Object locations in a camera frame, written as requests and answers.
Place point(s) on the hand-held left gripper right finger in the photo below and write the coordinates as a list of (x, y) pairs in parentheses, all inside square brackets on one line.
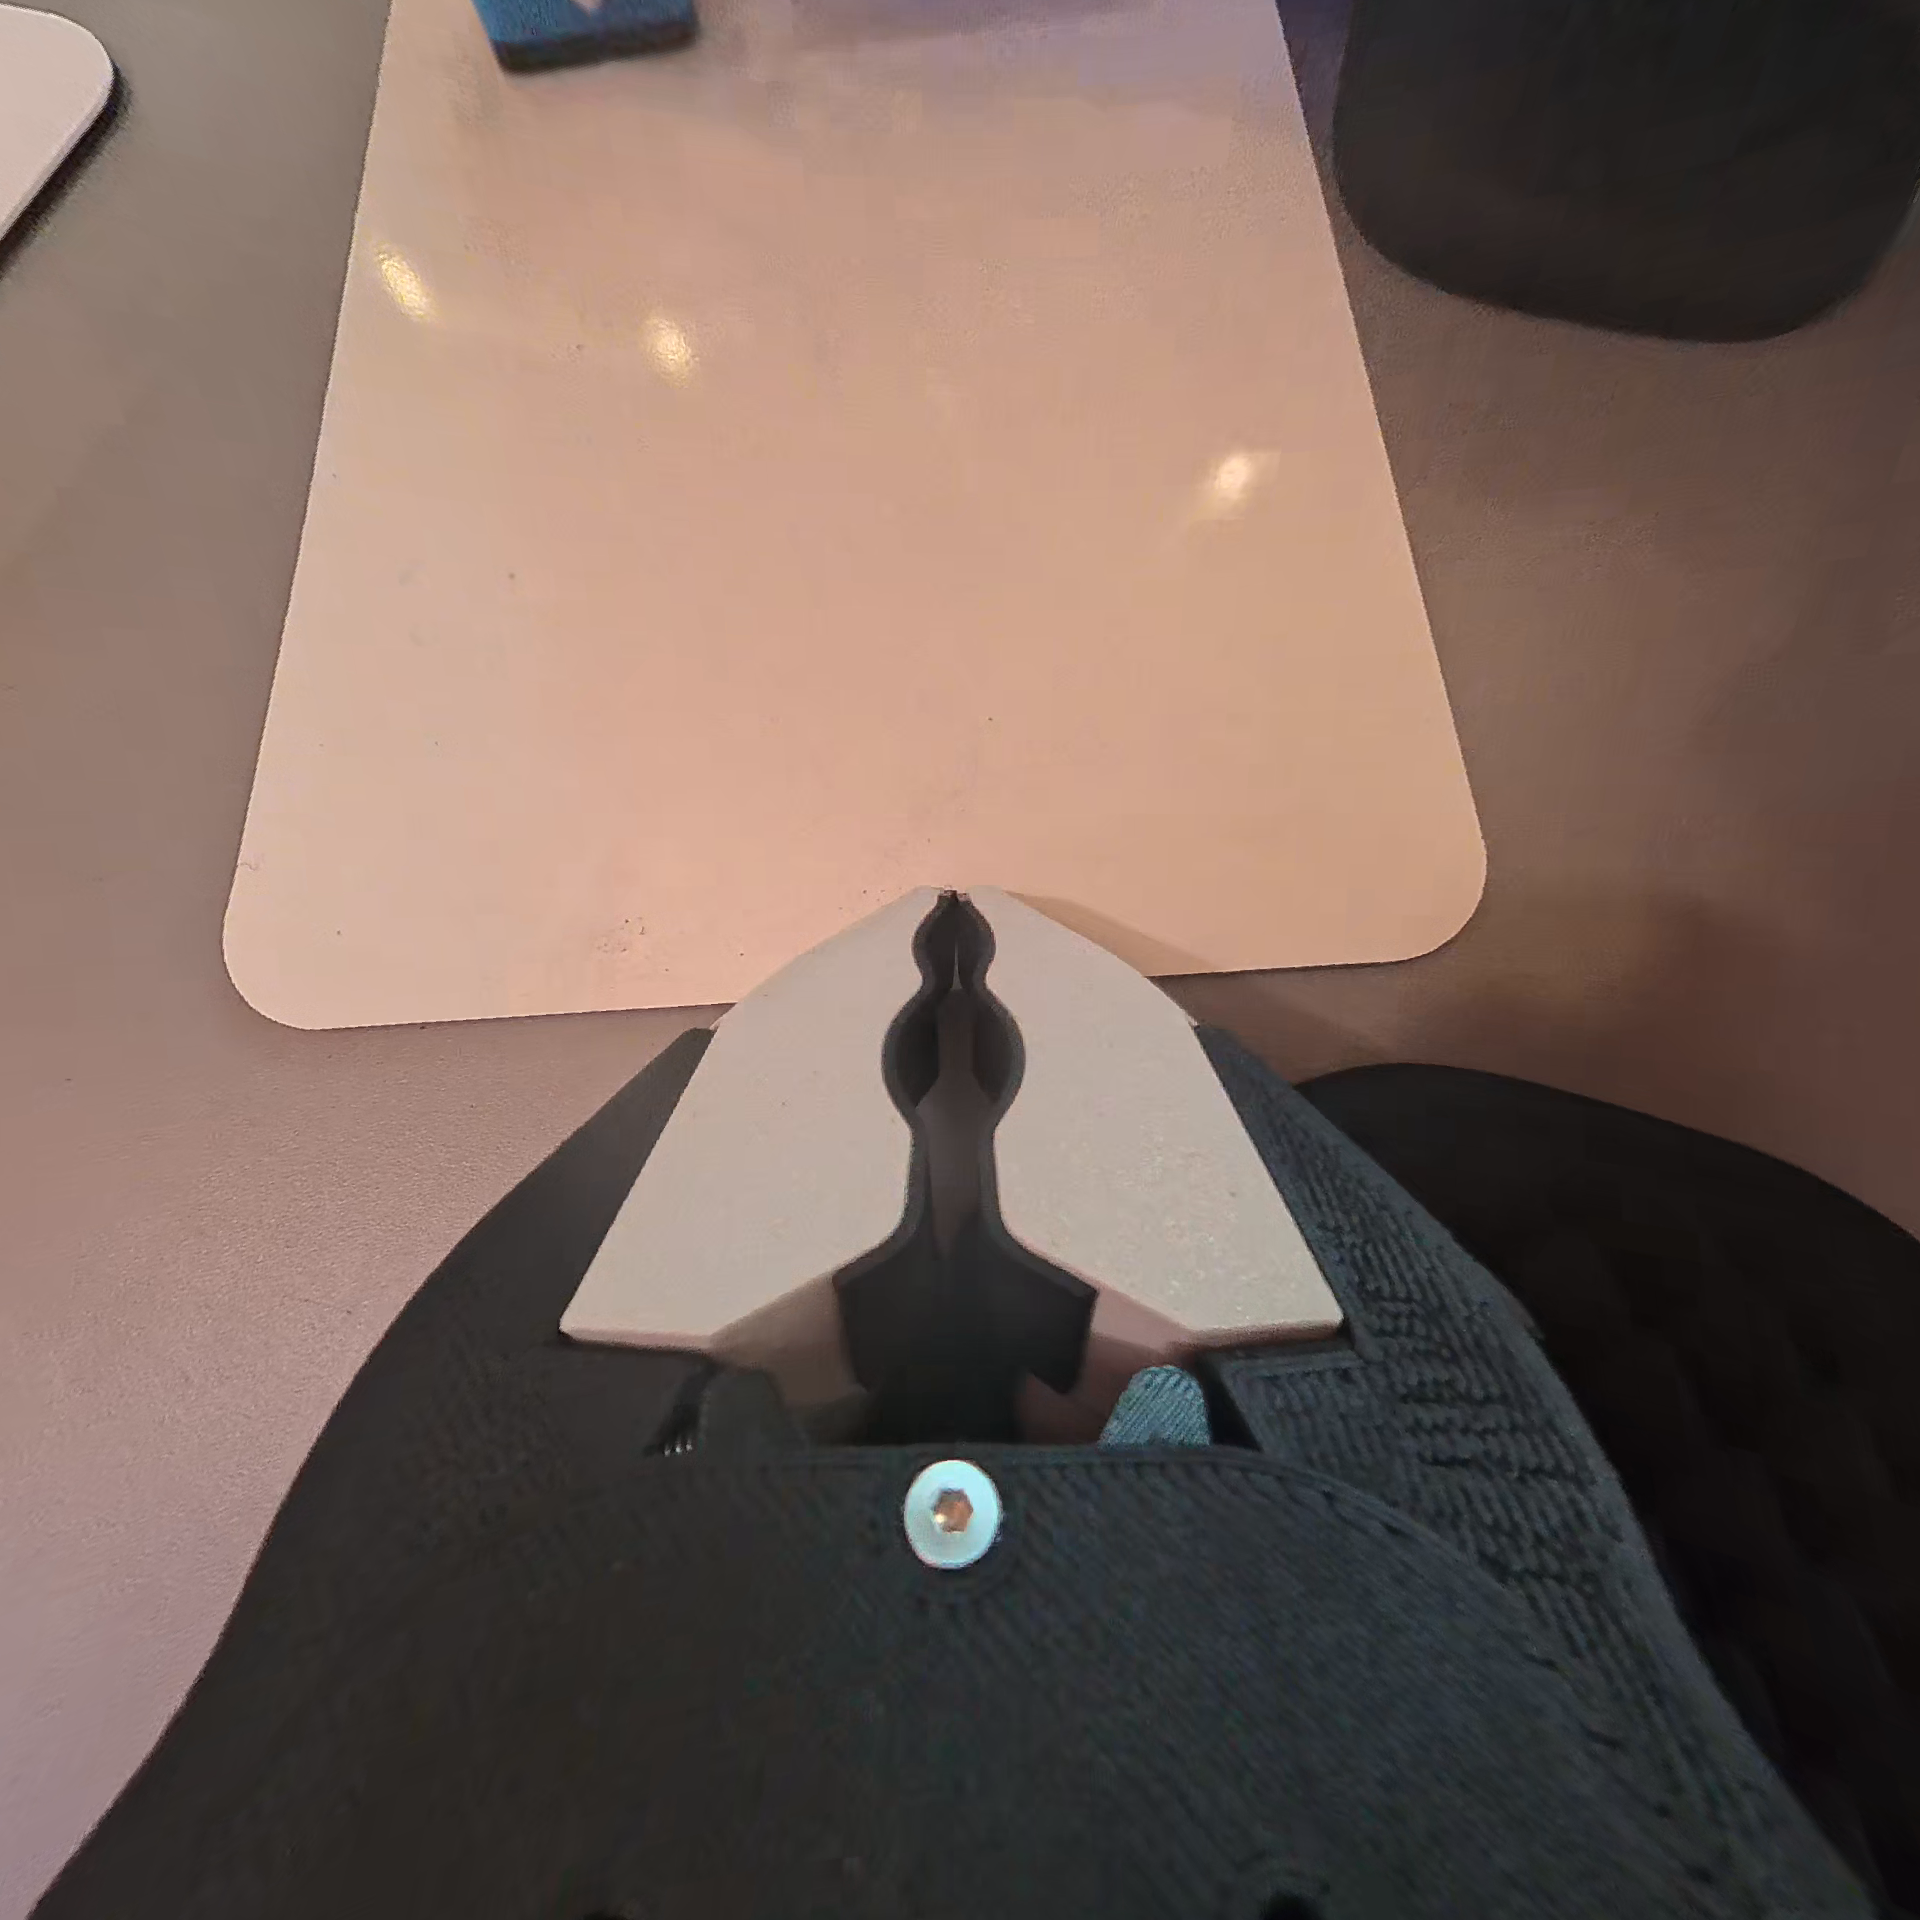
[(1170, 1200)]

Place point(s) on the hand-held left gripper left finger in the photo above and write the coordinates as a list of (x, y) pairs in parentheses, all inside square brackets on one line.
[(750, 1200)]

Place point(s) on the white whiteboard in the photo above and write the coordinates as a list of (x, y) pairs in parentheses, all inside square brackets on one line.
[(841, 540)]

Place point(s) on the blue whiteboard eraser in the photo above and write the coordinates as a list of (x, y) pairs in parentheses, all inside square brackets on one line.
[(586, 28)]

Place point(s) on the dark rounded object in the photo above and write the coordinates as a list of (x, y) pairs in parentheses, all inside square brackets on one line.
[(1739, 1382)]

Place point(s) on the white table sign stand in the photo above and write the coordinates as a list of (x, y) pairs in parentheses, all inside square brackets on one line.
[(47, 92)]

